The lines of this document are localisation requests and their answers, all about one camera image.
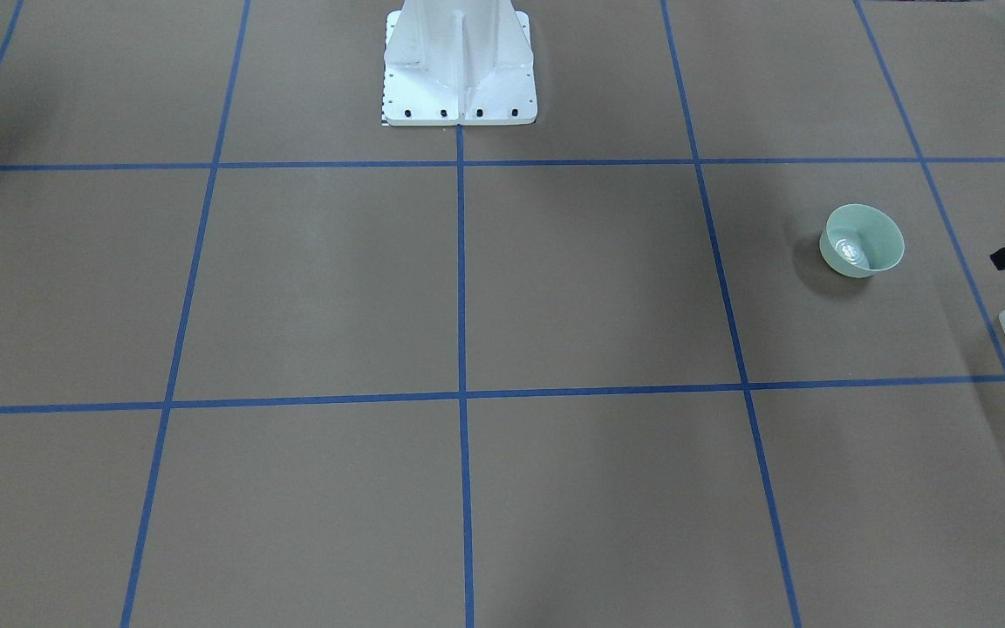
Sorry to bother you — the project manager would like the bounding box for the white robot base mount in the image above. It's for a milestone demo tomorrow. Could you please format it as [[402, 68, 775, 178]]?
[[380, 1, 539, 126]]

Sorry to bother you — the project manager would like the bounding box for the mint green bowl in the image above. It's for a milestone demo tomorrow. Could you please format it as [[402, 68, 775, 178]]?
[[818, 203, 906, 278]]

